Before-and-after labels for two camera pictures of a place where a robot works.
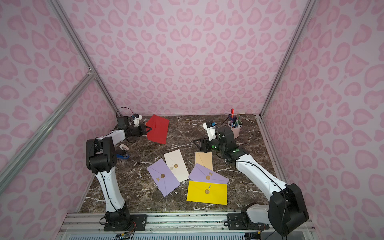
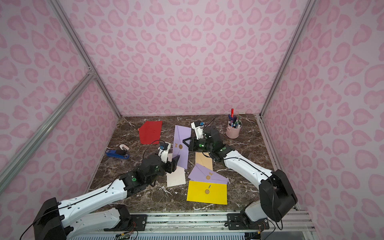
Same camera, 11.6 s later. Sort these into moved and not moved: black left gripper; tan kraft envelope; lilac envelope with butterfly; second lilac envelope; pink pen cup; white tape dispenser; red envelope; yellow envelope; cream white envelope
Moved: red envelope; black left gripper; lilac envelope with butterfly
Not moved: cream white envelope; pink pen cup; tan kraft envelope; white tape dispenser; second lilac envelope; yellow envelope
